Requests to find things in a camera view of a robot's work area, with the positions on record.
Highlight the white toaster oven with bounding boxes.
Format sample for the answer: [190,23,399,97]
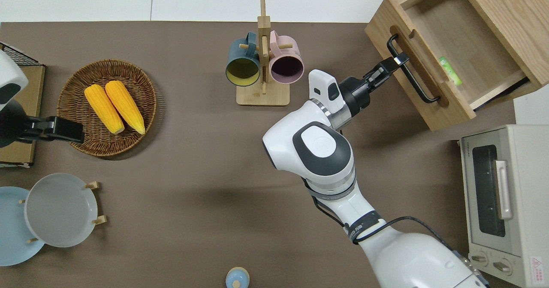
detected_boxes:
[458,124,549,288]

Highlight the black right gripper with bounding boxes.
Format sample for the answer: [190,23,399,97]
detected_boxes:
[339,54,409,116]

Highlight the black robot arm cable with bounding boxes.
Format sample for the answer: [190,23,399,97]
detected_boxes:
[307,181,455,250]

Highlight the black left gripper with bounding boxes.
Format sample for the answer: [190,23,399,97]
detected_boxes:
[18,115,85,145]

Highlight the white oven door handle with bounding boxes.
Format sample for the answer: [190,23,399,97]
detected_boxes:
[495,160,514,221]

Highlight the grey round plate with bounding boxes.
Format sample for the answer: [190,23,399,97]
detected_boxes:
[24,173,98,248]

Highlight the wooden mug rack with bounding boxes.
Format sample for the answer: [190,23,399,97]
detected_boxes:
[236,0,291,106]

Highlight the light blue round plate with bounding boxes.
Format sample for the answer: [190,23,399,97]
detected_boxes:
[0,186,45,267]

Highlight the pink mug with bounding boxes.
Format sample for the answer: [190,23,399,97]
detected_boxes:
[269,30,305,85]

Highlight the small green packet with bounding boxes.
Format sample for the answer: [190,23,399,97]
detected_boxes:
[438,56,463,86]

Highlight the round wicker basket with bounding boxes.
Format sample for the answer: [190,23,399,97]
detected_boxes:
[57,59,157,158]

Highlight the dark blue mug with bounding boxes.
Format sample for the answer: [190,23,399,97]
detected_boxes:
[226,32,261,87]

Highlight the black metal drawer handle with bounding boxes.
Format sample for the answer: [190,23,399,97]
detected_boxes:
[387,34,441,104]

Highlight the flat wooden box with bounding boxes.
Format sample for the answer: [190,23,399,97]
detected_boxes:
[0,64,46,168]

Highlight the black wire basket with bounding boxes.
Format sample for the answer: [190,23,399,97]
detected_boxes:
[0,42,41,67]

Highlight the yellow corn cob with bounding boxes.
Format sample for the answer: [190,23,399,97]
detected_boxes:
[84,85,125,135]
[105,80,146,135]

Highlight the wooden plate rack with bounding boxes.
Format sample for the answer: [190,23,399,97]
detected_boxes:
[18,181,108,243]

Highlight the light wooden cabinet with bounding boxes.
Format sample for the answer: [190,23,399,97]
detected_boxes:
[414,0,549,110]

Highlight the light wooden drawer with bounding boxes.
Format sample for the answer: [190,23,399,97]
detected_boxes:
[365,0,530,132]

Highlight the brown table mat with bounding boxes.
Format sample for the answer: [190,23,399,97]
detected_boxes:
[0,21,517,288]

